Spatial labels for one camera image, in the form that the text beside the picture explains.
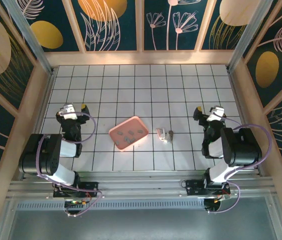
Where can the pink plastic tray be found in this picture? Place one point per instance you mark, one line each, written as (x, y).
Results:
(113, 136)

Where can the grey staple strip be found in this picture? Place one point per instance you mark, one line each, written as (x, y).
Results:
(131, 132)
(131, 140)
(119, 133)
(126, 138)
(139, 130)
(117, 143)

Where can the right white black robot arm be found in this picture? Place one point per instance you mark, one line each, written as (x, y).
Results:
(243, 147)

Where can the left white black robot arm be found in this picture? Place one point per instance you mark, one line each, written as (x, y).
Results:
(41, 155)

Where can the grey metal shelf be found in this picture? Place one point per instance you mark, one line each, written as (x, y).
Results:
(141, 225)

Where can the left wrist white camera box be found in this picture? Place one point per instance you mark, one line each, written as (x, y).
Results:
(68, 110)

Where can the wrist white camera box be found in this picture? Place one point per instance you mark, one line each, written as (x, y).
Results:
(217, 112)
(68, 110)

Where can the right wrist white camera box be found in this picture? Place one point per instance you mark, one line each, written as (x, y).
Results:
(217, 112)

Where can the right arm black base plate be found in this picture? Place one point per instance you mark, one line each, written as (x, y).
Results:
(193, 187)

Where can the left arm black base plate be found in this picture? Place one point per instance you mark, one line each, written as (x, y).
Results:
(91, 187)

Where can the long aluminium mounting rail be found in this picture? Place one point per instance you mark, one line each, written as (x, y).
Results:
(141, 186)

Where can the aluminium corner post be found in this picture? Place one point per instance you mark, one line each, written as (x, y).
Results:
(29, 37)
(248, 37)

